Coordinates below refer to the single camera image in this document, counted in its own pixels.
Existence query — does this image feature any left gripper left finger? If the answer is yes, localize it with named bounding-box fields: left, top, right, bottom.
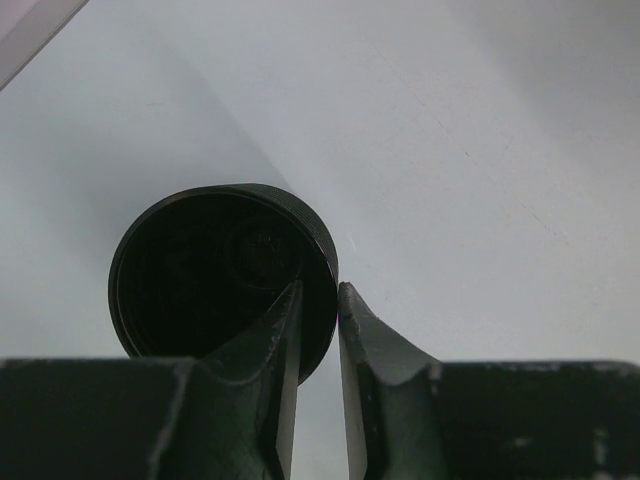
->
left=1, top=282, right=303, bottom=479

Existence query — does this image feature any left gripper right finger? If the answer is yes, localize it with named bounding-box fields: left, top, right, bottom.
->
left=338, top=283, right=639, bottom=479

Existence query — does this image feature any tall black tumbler cup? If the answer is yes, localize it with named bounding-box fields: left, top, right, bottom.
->
left=108, top=183, right=339, bottom=379

